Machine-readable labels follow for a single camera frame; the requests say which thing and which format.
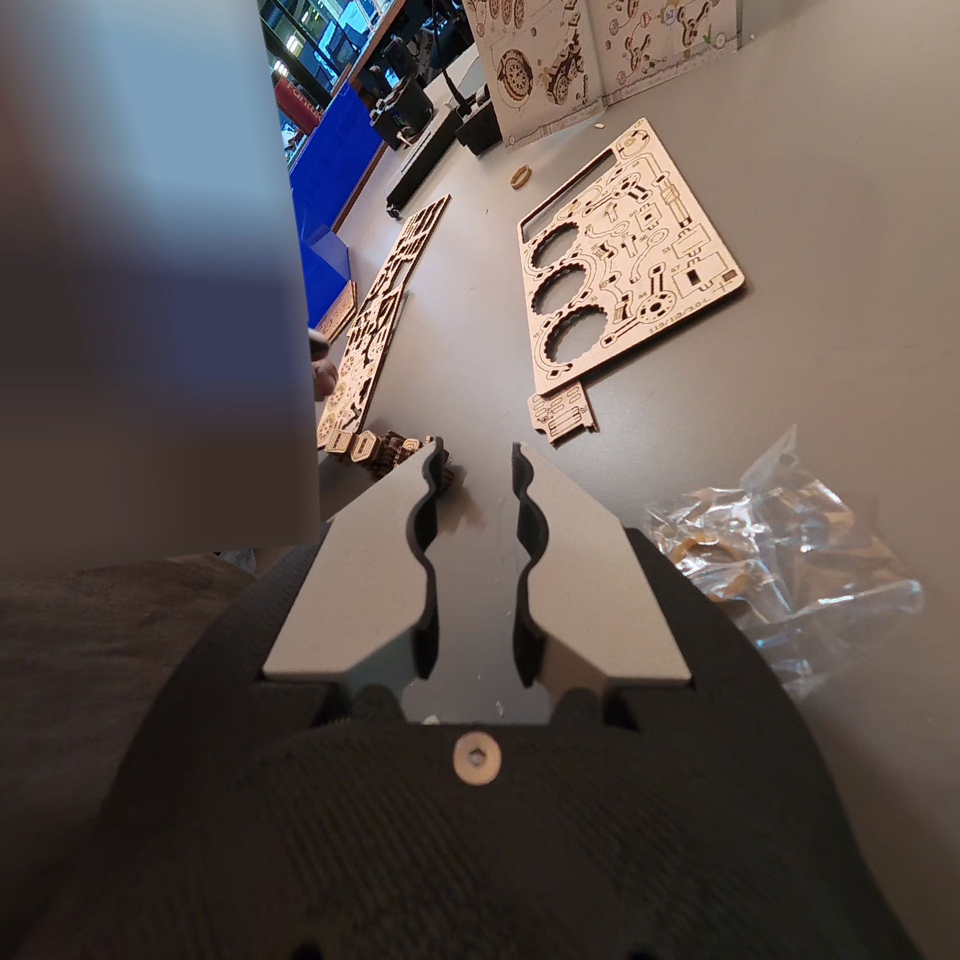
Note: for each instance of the grey desk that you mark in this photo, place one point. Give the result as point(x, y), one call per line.
point(825, 300)

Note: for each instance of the large wooden puzzle sheet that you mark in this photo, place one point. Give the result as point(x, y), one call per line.
point(390, 300)

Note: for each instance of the wooden puzzle sheet round holes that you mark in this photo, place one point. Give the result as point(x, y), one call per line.
point(675, 225)

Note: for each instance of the small engraved wooden board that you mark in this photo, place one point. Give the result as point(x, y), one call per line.
point(341, 307)

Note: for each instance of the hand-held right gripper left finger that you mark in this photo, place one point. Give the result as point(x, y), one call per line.
point(352, 592)

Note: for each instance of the clear bag of rubber bands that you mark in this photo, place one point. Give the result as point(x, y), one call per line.
point(787, 562)

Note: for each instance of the blue panel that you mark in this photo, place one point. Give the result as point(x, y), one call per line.
point(330, 187)

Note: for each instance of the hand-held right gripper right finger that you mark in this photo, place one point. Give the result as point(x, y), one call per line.
point(600, 600)

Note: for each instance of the small slotted wooden sheet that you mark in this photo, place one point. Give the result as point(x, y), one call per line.
point(562, 416)

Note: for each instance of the printed instruction sheet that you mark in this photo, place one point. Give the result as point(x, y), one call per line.
point(645, 45)

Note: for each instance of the wooden model motorcycle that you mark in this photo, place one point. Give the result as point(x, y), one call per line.
point(386, 450)

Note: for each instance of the person's left hand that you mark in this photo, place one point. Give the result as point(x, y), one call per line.
point(325, 375)

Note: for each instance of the long black bar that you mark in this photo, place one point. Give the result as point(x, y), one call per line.
point(420, 165)

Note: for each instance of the black box device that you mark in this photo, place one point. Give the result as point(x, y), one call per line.
point(480, 127)

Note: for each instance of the person's brown clothing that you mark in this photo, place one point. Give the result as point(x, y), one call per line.
point(75, 712)

